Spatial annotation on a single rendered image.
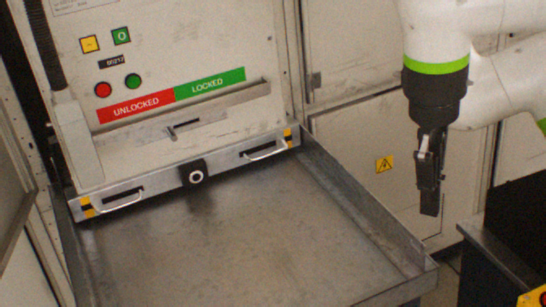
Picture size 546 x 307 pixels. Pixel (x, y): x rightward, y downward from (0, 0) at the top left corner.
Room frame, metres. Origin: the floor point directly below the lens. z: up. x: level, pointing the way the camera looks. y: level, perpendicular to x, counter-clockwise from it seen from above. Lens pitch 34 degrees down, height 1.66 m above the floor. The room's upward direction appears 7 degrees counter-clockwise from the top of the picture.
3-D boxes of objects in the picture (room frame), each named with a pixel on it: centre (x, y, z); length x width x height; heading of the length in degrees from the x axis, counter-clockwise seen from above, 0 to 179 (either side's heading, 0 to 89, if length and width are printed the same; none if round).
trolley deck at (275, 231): (0.97, 0.13, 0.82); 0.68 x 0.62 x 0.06; 20
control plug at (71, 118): (0.97, 0.35, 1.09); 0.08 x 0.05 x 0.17; 20
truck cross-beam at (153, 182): (1.12, 0.18, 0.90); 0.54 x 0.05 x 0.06; 110
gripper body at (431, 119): (0.77, -0.26, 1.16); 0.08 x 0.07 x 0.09; 148
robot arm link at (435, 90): (0.77, -0.25, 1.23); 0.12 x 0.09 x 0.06; 58
